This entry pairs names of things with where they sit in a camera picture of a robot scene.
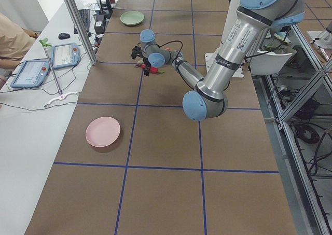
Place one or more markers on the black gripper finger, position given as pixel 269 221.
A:
pixel 147 72

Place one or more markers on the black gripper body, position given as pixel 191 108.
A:
pixel 146 65

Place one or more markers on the red chili pepper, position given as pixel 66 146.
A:
pixel 155 70

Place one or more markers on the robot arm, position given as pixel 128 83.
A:
pixel 207 98

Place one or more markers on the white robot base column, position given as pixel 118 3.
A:
pixel 238 36

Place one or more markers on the purple eggplant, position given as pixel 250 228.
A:
pixel 139 63

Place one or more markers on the green plastic plate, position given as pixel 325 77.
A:
pixel 132 18

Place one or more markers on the black power adapter box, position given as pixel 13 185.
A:
pixel 99 25

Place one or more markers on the pink plastic plate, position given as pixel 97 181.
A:
pixel 103 131

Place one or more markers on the far blue teach pendant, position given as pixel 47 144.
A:
pixel 65 55

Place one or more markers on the blue teach pendant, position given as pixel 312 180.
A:
pixel 31 74
pixel 65 55

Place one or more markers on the black keyboard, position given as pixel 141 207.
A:
pixel 85 17

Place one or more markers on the black computer mouse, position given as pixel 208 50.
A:
pixel 63 36

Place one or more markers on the white curved stand base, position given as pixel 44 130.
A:
pixel 60 98

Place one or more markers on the metal rod green clip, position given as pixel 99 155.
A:
pixel 44 43

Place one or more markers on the near blue teach pendant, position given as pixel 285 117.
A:
pixel 31 74

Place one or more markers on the white plastic bin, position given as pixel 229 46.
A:
pixel 268 63

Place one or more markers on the seated person beige shirt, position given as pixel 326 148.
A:
pixel 15 42

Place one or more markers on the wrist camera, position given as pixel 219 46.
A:
pixel 136 52

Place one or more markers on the aluminium frame post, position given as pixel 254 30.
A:
pixel 78 24

